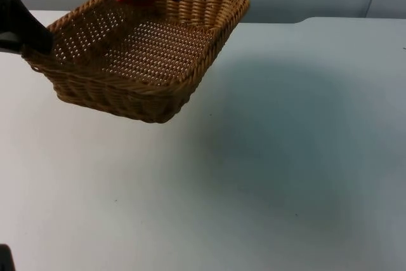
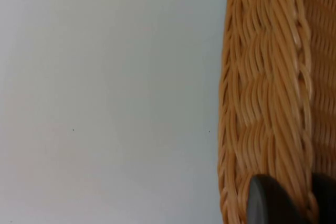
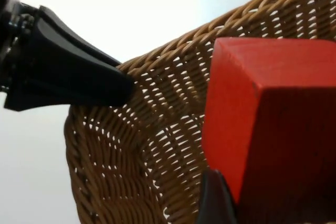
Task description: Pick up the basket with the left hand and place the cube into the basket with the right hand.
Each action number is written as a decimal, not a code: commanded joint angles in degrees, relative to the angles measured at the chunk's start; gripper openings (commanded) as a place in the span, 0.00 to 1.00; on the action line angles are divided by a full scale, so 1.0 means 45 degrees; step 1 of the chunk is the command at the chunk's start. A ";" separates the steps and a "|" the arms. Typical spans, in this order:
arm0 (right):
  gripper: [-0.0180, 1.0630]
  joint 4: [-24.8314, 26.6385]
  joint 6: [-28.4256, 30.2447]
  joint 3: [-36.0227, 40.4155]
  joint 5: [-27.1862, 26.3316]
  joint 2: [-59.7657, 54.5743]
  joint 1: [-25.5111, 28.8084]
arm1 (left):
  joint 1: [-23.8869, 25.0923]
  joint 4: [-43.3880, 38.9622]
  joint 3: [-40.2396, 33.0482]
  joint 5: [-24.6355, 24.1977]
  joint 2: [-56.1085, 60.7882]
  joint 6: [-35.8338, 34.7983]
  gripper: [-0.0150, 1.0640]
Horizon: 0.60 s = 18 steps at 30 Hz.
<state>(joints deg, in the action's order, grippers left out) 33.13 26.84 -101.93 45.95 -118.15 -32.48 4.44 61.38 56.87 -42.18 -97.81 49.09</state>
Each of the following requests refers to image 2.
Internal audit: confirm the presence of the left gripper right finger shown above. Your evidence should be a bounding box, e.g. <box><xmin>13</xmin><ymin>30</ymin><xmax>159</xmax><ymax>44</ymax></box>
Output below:
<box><xmin>311</xmin><ymin>172</ymin><xmax>336</xmax><ymax>224</ymax></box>

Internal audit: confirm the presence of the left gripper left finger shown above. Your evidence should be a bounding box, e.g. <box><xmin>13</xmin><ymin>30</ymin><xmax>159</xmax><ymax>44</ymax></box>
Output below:
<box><xmin>246</xmin><ymin>174</ymin><xmax>307</xmax><ymax>224</ymax></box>

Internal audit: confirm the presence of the pale brown wicker basket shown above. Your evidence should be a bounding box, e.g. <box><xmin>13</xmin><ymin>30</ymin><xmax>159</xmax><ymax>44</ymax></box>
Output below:
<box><xmin>217</xmin><ymin>0</ymin><xmax>336</xmax><ymax>224</ymax></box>

